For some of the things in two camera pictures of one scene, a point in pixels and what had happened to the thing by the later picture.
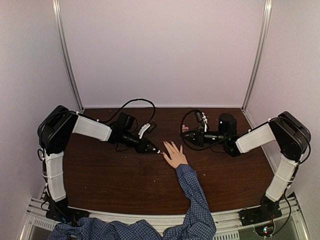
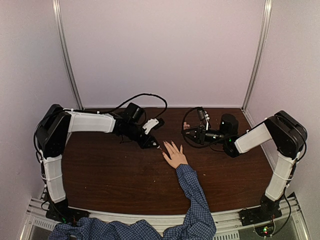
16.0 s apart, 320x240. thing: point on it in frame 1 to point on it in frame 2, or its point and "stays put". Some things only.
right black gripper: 199,139 stays put
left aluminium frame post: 56,5 stays put
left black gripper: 142,147 to 147,143
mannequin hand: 177,158 stays put
